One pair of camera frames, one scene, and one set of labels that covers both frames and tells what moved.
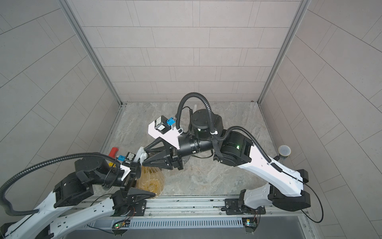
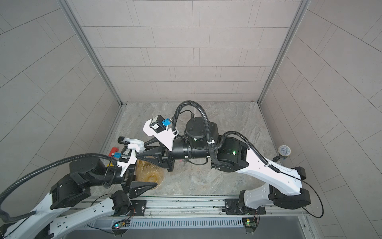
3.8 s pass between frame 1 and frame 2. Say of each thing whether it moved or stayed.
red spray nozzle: stayed
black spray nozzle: moved
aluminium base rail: stayed
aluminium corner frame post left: stayed
